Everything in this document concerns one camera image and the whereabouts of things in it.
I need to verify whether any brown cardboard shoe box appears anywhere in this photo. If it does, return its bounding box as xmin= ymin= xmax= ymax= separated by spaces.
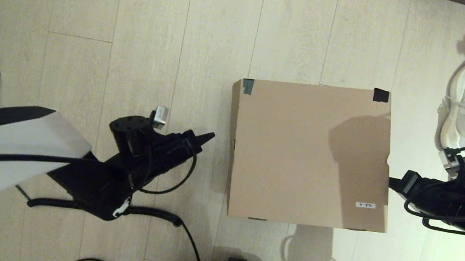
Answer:
xmin=218 ymin=74 xmax=402 ymax=234

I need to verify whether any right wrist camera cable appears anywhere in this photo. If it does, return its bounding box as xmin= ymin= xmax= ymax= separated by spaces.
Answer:
xmin=401 ymin=141 xmax=465 ymax=236

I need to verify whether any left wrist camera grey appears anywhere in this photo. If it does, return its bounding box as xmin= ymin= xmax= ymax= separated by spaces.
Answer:
xmin=147 ymin=104 xmax=170 ymax=131

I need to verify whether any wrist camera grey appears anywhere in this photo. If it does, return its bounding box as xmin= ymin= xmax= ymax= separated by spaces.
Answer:
xmin=147 ymin=104 xmax=170 ymax=131
xmin=436 ymin=146 xmax=463 ymax=172

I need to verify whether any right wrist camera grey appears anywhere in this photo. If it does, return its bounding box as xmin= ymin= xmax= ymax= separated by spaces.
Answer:
xmin=436 ymin=146 xmax=463 ymax=172

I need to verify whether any black cable with spiral wrap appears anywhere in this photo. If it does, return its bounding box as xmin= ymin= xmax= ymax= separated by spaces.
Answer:
xmin=7 ymin=185 xmax=216 ymax=261

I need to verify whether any white cable clip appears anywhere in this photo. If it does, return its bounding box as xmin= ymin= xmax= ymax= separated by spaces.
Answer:
xmin=112 ymin=200 xmax=131 ymax=220

